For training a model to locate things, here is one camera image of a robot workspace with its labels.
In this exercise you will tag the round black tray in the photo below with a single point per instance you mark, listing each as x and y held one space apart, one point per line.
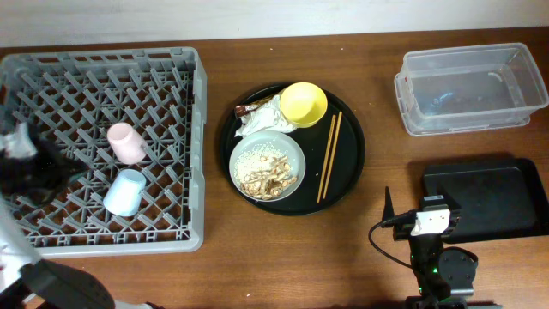
347 162

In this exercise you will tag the food scraps on plate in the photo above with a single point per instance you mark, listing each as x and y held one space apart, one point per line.
264 172

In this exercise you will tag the crumpled white napkin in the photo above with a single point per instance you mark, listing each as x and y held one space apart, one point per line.
267 117

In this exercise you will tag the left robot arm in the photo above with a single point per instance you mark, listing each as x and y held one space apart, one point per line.
58 285

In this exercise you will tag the right wooden chopstick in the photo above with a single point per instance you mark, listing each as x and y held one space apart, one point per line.
332 154

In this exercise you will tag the left wooden chopstick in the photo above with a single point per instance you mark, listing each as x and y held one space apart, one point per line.
326 157

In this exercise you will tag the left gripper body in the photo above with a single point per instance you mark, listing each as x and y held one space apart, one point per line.
35 178

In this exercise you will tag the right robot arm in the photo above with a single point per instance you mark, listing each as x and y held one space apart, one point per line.
445 275

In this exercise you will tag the grey plate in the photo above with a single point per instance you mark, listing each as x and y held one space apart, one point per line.
279 140

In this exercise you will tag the grey plastic dishwasher rack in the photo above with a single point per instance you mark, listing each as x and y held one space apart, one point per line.
73 98

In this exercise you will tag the wooden chopstick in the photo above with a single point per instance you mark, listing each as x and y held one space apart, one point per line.
326 157
332 154

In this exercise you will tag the yellow bowl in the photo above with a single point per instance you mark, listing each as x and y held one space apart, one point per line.
303 104

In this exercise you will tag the pink cup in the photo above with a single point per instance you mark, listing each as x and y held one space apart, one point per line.
127 144

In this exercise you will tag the black rectangular bin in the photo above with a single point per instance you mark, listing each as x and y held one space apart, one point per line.
499 199

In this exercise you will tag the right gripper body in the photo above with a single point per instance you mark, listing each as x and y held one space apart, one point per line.
403 232

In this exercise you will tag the light blue cup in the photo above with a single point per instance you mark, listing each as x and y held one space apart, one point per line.
124 195

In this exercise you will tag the clear plastic bin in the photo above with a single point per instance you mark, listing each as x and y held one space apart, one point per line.
468 88

